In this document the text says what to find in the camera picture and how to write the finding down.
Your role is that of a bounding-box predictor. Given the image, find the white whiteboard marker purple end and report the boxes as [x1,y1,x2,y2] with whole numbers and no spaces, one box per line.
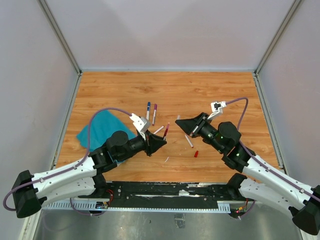
[152,108,157,126]

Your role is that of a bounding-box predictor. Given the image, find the white blue deli marker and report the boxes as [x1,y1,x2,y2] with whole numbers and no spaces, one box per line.
[146,110,150,121]

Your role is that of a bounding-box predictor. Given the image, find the blue marker cap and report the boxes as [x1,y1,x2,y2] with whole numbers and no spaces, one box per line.
[147,102,151,112]

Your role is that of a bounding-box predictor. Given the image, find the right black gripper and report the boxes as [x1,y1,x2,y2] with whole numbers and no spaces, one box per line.
[175,112,225,153]

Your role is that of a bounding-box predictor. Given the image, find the white pen red end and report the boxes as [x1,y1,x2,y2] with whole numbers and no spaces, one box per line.
[184,134,194,148]

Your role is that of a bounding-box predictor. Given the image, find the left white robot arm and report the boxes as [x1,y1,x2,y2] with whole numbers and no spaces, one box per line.
[12,130,167,219]

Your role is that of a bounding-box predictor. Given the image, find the teal cloth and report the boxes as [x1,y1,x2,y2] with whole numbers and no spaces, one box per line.
[76,107,136,164]

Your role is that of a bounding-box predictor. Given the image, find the thin white red-end pen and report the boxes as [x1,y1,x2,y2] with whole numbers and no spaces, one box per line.
[153,125,165,135]

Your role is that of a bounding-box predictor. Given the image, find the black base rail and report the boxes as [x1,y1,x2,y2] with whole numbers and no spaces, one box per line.
[80,181,246,209]

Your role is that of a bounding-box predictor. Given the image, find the pink transparent gel pen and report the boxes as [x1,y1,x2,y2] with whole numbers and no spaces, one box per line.
[163,122,170,140]

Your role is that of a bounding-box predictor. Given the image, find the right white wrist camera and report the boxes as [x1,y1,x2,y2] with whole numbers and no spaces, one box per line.
[207,101,227,121]

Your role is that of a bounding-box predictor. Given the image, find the red marker cap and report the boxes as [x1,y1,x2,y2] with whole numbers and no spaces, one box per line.
[194,150,199,158]

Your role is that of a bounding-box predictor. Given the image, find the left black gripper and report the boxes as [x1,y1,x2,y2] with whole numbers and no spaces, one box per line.
[116,129,167,161]

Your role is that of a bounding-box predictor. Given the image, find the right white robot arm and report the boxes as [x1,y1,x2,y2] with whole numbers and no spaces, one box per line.
[175,112,320,236]

